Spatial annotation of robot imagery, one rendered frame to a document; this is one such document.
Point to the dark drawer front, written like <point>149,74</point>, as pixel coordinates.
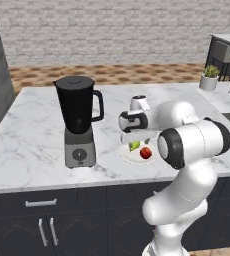
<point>70,200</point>

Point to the red peach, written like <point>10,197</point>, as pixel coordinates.
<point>145,153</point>

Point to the dark cupboard run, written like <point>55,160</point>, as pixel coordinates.
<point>127,216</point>

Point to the dark cupboard door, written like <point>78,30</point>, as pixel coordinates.
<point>80,233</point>
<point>13,236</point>

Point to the green pear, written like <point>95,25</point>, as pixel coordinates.
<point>135,145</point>

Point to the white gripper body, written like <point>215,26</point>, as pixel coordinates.
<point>138,135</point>

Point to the potted plant in white pot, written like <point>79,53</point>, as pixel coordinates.
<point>209,79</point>

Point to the black blender with grey base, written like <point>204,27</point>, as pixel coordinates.
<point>77,116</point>

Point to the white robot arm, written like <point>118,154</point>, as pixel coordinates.
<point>190,143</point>

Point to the white plate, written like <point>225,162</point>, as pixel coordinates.
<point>133,157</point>

